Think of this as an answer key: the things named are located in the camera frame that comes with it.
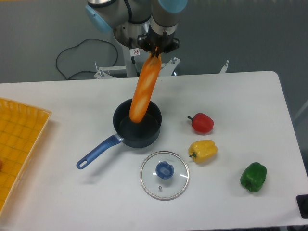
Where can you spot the long orange baguette bread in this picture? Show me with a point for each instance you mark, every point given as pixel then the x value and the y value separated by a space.
pixel 145 86

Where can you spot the glass lid with blue knob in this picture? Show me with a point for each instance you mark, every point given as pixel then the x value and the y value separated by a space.
pixel 164 175

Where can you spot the yellow bell pepper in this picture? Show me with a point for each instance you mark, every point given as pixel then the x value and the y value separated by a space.
pixel 201 151

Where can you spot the red bell pepper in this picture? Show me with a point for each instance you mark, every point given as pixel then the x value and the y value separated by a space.
pixel 201 123

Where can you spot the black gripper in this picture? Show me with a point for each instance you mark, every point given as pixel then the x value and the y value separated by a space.
pixel 158 38

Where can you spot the yellow woven plastic basket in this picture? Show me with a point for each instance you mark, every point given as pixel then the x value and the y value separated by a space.
pixel 21 126

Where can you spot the dark pot with blue handle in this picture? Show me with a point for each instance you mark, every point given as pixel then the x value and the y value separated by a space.
pixel 135 135

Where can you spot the black device at table edge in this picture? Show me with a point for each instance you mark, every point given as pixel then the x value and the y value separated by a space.
pixel 302 201

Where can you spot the green bell pepper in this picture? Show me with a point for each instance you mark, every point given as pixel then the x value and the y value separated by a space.
pixel 253 177

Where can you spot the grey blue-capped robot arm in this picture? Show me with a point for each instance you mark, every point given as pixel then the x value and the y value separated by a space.
pixel 104 14

